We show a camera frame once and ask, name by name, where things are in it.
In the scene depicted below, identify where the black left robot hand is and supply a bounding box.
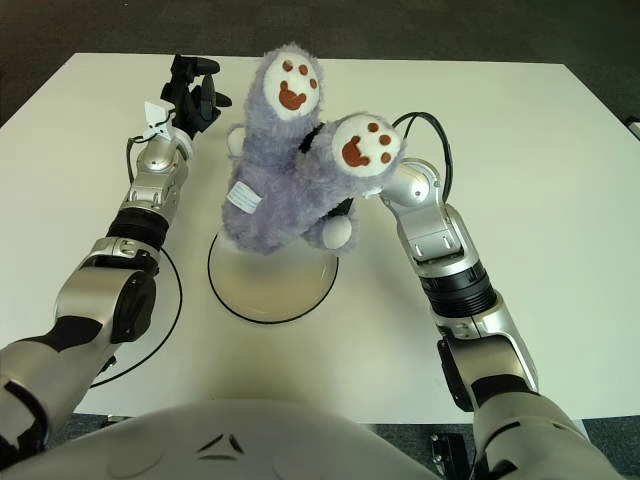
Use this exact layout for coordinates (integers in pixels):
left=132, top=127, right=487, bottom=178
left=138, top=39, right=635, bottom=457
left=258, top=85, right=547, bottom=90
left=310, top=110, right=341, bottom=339
left=142, top=53, right=234, bottom=142

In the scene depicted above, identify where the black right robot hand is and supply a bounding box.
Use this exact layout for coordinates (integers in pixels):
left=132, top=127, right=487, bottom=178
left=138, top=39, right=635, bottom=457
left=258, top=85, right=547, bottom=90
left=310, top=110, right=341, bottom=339
left=298, top=125, right=384, bottom=220

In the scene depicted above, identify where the purple plush bunny doll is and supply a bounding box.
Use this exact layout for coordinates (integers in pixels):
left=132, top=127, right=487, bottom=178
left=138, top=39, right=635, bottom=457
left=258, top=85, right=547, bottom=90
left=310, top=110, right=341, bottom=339
left=221, top=43, right=410, bottom=256

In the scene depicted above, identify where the white plate with black rim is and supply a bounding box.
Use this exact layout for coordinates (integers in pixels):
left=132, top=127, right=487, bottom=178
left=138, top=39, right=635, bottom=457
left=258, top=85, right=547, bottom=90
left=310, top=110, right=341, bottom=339
left=207, top=232, right=340, bottom=324

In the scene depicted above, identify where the grey robot torso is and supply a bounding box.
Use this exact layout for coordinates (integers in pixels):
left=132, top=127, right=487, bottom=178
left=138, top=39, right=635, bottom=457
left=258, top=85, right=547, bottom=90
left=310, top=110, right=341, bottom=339
left=0, top=397, right=436, bottom=480

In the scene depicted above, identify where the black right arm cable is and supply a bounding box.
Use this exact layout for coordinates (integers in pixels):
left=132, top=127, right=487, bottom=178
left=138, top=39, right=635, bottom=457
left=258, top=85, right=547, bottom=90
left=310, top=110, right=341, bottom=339
left=392, top=112, right=451, bottom=204

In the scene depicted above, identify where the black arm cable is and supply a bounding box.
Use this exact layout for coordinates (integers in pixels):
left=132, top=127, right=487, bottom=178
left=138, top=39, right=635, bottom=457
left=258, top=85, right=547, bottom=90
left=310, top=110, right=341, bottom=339
left=392, top=112, right=451, bottom=204
left=92, top=133, right=184, bottom=387

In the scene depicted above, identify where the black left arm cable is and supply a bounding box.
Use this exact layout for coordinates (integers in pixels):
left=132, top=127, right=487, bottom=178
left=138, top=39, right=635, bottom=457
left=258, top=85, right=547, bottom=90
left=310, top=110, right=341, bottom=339
left=92, top=133, right=184, bottom=387

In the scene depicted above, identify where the black bracket under table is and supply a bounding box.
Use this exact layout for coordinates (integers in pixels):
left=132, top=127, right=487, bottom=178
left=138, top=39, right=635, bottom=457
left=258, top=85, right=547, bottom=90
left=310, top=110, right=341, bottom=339
left=429, top=432, right=474, bottom=474

